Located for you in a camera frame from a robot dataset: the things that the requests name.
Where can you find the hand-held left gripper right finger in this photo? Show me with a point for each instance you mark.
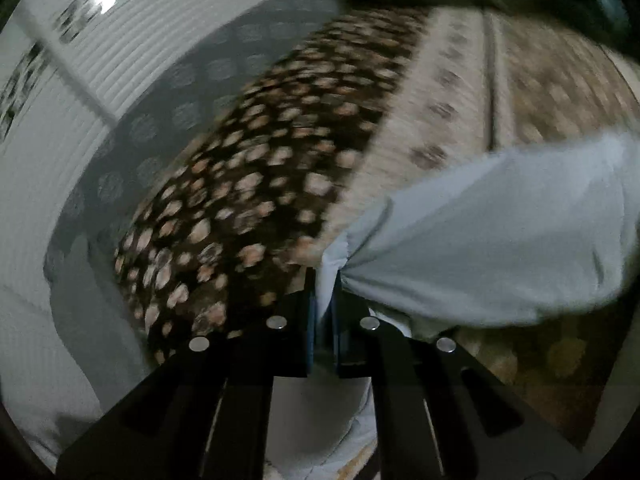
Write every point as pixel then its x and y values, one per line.
pixel 344 345

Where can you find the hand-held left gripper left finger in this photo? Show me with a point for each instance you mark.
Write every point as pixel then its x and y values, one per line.
pixel 310 332

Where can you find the pale blue padded garment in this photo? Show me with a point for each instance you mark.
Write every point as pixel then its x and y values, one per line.
pixel 475 240

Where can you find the brown beige floral blanket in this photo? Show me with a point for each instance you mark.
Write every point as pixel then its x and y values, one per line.
pixel 260 185

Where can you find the grey patterned bedspread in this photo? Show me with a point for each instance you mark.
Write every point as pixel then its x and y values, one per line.
pixel 150 125

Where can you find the white ribbed headboard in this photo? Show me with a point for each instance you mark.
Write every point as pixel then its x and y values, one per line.
pixel 150 50

